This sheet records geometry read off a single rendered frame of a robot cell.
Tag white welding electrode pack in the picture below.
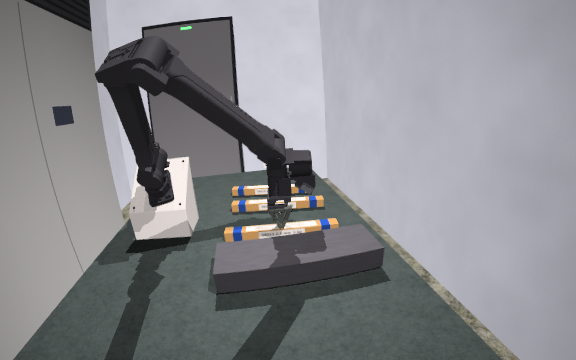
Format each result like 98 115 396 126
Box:
232 184 307 196

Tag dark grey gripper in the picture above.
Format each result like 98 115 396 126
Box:
267 174 292 229

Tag orange pack with white e6013 label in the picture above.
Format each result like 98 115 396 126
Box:
224 218 339 242

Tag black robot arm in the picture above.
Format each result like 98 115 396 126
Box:
95 36 315 207

